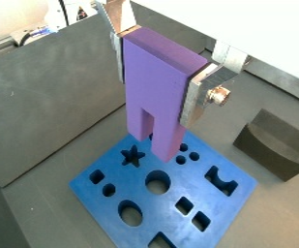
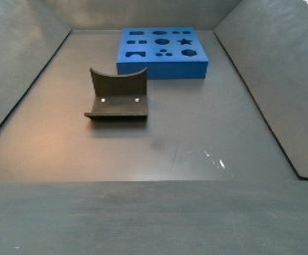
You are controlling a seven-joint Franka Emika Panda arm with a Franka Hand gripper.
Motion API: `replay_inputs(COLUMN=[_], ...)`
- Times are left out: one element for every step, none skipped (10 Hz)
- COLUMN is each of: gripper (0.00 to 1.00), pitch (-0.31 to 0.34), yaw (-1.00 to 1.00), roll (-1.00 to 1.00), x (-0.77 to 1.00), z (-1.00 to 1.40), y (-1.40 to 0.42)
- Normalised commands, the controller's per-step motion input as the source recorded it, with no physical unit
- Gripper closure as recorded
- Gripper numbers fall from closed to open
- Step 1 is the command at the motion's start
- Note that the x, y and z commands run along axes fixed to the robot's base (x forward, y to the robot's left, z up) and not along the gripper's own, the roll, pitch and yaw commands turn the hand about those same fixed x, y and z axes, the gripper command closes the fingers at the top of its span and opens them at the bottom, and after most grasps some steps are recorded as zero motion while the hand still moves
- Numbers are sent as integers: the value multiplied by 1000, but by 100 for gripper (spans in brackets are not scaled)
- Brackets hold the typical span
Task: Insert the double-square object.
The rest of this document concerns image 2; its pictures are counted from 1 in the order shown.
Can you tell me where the black curved holder stand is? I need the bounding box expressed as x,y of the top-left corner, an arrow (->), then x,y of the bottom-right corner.
85,69 -> 149,120

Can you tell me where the blue shape-sorter block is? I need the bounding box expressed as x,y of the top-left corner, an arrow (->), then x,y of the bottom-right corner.
117,27 -> 209,80

